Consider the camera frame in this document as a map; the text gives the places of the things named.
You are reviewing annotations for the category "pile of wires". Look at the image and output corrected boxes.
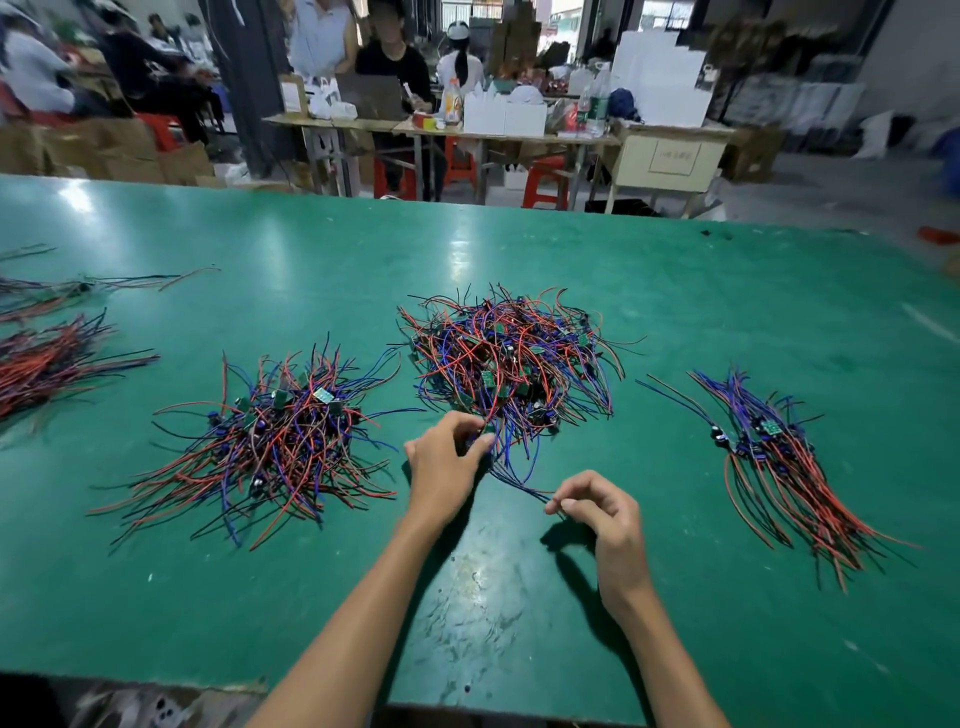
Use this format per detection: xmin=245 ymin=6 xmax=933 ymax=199
xmin=396 ymin=285 xmax=627 ymax=452

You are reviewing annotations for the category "person's right hand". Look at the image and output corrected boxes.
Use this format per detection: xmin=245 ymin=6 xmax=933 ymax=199
xmin=543 ymin=469 xmax=653 ymax=617

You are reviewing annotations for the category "stack of white boxes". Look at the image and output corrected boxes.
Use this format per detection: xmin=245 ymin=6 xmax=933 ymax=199
xmin=610 ymin=30 xmax=714 ymax=129

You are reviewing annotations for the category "row of cardboard boxes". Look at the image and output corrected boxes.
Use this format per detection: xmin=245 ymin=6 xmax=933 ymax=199
xmin=0 ymin=120 xmax=215 ymax=186

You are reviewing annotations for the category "grey laptop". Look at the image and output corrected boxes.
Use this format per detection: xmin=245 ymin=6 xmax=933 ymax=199
xmin=337 ymin=73 xmax=408 ymax=122

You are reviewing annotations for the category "person's left hand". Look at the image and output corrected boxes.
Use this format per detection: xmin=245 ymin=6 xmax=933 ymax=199
xmin=402 ymin=411 xmax=498 ymax=539

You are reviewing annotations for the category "row of white containers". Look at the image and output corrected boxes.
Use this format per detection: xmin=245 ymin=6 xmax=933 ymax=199
xmin=463 ymin=87 xmax=551 ymax=138

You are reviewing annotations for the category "dark pillar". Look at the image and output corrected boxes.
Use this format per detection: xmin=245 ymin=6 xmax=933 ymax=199
xmin=202 ymin=0 xmax=302 ymax=182

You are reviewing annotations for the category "brown cardboard box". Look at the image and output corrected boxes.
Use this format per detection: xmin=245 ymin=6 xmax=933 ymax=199
xmin=726 ymin=124 xmax=786 ymax=185

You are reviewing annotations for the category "small bunch of set-aside wires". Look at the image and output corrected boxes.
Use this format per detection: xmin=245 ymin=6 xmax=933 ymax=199
xmin=690 ymin=369 xmax=917 ymax=591

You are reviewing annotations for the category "single thin dark wire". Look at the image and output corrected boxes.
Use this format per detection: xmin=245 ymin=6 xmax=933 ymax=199
xmin=0 ymin=267 xmax=219 ymax=324

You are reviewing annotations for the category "red plastic stool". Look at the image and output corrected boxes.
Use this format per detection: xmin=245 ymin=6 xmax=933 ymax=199
xmin=444 ymin=139 xmax=482 ymax=192
xmin=522 ymin=154 xmax=573 ymax=212
xmin=133 ymin=112 xmax=185 ymax=155

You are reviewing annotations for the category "cream cabinet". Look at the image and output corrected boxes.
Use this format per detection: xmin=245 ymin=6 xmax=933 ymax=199
xmin=604 ymin=124 xmax=737 ymax=216

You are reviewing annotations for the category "person's left forearm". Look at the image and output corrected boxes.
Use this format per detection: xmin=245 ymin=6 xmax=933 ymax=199
xmin=247 ymin=517 xmax=444 ymax=728

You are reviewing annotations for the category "person's right forearm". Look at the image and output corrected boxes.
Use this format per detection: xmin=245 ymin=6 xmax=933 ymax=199
xmin=604 ymin=592 xmax=732 ymax=728

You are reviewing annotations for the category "long wooden work table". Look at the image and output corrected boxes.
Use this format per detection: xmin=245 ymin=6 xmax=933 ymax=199
xmin=264 ymin=115 xmax=737 ymax=212

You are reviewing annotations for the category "heap of blue bags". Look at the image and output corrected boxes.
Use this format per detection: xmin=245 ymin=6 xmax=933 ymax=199
xmin=939 ymin=127 xmax=960 ymax=197

